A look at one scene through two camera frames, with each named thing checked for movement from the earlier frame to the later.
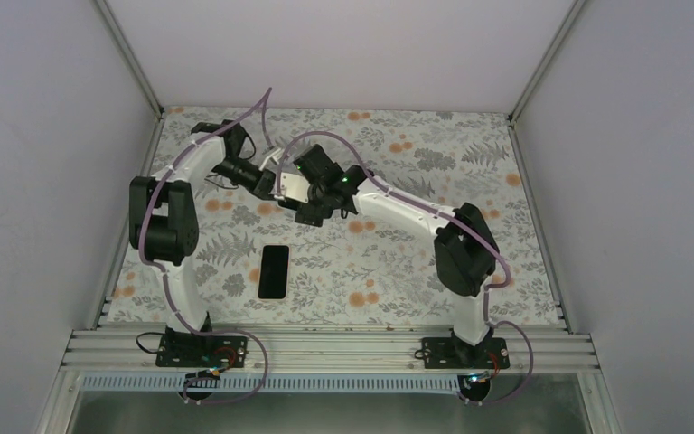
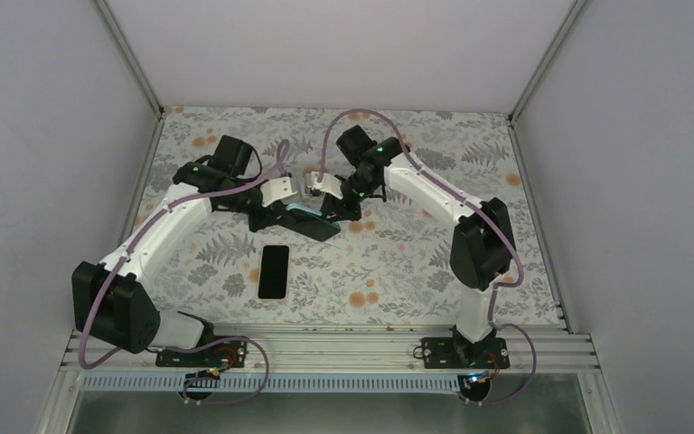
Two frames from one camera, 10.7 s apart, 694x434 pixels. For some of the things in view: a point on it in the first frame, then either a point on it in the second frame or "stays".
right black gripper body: [308, 215] → [366, 188]
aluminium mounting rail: [323, 350] stays
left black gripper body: [228, 169] → [235, 202]
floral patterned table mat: [258, 264] stays
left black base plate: [201, 351] stays
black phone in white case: [274, 272] stays
